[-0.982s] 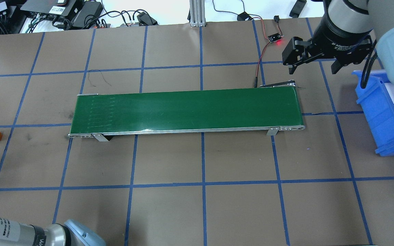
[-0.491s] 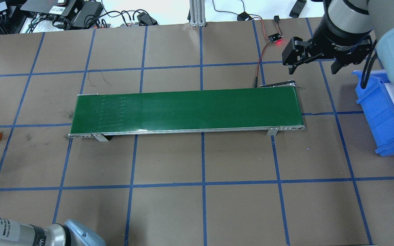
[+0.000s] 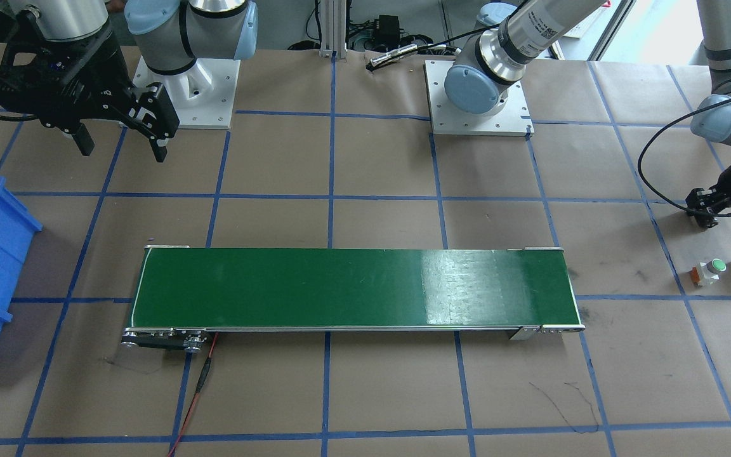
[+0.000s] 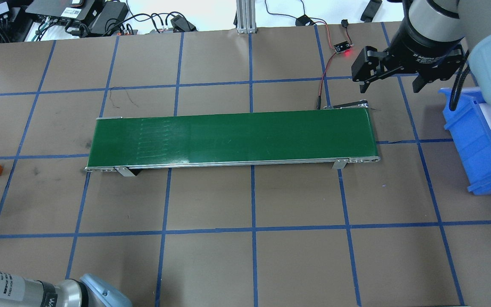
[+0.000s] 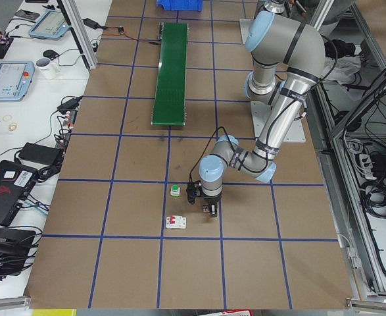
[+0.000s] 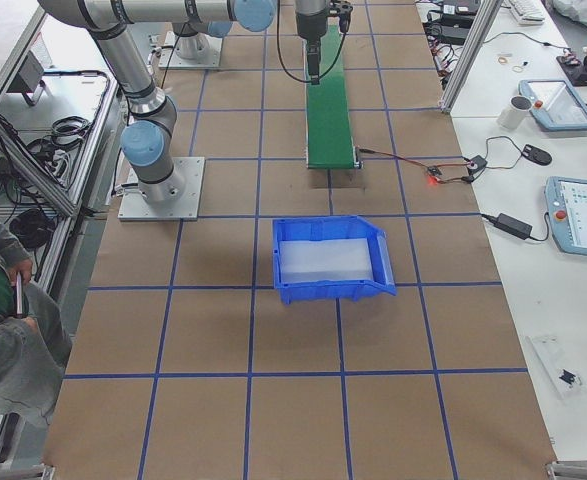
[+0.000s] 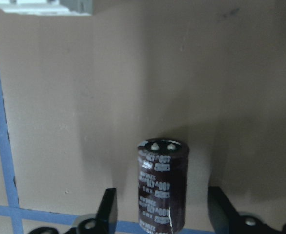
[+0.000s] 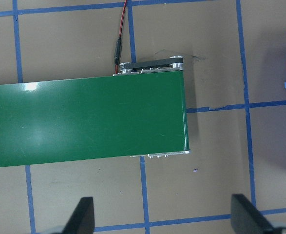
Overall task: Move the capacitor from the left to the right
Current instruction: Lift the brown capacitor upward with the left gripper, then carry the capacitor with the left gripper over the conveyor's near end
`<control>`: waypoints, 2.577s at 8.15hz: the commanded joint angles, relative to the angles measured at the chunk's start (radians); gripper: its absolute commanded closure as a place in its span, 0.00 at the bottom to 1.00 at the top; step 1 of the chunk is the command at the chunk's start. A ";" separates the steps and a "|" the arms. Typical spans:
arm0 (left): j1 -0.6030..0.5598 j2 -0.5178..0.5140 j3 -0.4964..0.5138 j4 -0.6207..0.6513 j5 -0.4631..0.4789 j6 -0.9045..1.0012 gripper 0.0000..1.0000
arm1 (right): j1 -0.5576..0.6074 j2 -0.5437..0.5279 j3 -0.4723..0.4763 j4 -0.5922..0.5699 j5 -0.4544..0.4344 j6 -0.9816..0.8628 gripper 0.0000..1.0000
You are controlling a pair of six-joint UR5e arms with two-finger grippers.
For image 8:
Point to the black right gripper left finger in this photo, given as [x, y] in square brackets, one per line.
[82, 220]

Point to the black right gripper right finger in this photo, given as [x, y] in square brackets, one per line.
[245, 218]

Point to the green conveyor belt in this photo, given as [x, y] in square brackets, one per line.
[140, 111]

